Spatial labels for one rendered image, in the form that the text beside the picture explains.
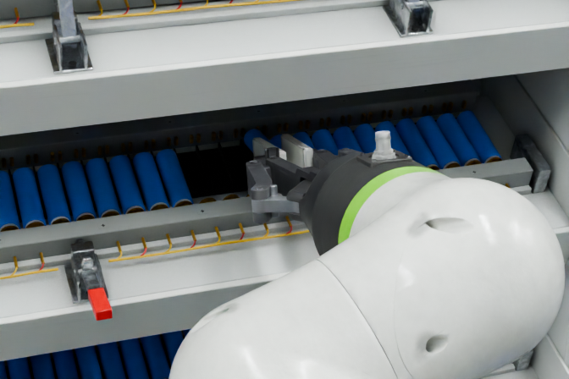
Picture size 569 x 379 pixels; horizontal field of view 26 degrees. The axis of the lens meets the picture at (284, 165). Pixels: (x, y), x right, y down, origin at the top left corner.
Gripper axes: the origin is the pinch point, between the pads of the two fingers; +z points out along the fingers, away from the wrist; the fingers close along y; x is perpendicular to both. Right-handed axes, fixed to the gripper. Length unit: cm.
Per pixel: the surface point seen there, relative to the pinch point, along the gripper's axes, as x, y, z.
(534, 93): -2.3, -25.1, 3.4
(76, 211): 2.6, 17.1, 2.7
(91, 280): 6.2, 17.4, -5.2
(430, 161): 2.4, -14.3, 2.6
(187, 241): 5.7, 8.7, -0.2
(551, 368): 23.3, -24.8, 0.8
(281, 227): 5.7, 0.6, -0.1
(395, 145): 1.1, -12.0, 4.9
